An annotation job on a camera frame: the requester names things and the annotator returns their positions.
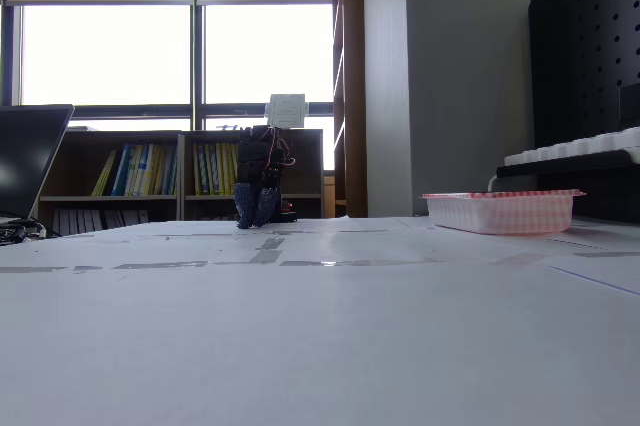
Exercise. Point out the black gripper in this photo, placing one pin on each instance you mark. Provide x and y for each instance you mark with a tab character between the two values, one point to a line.
253	202

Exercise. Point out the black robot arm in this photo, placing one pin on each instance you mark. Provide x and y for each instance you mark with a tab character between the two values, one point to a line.
257	143

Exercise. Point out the pink checkered tray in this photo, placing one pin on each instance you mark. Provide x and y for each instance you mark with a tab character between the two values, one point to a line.
500	213

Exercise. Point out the wooden bookshelf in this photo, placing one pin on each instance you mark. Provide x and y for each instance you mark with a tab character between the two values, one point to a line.
110	176
210	171

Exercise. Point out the white paper sign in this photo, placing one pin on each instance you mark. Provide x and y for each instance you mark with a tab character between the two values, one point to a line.
286	110

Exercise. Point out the tall brown wooden shelf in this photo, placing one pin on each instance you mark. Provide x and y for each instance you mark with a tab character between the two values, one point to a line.
352	71

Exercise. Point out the dark laptop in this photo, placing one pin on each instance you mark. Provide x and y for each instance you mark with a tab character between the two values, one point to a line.
30	156

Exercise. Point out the black shelf board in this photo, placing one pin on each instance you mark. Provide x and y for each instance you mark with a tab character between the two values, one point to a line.
565	166

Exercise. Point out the white power strip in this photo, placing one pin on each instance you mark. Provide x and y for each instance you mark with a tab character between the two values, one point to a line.
575	148

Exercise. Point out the black pegboard panel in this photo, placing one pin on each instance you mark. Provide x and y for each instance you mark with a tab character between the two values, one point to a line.
585	61

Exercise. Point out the dark grey box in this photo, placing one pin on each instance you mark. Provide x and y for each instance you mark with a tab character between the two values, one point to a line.
630	106

